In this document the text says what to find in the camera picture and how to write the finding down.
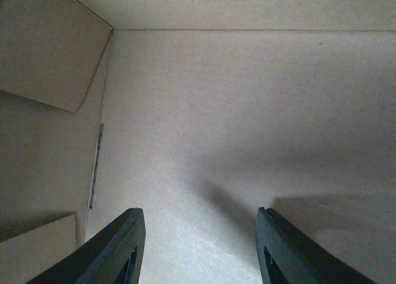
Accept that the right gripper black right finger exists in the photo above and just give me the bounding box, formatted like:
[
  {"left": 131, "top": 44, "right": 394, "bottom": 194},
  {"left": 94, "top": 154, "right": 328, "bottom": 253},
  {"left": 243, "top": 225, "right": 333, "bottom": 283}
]
[{"left": 256, "top": 207, "right": 373, "bottom": 283}]

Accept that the cardboard box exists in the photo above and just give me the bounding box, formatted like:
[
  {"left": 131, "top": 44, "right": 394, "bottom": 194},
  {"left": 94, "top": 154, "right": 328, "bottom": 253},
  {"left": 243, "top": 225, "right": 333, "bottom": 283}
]
[{"left": 1, "top": 0, "right": 395, "bottom": 283}]

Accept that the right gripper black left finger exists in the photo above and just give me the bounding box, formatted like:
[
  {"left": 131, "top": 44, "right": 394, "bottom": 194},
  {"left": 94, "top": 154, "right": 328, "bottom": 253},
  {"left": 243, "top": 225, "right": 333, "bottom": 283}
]
[{"left": 29, "top": 208, "right": 145, "bottom": 283}]

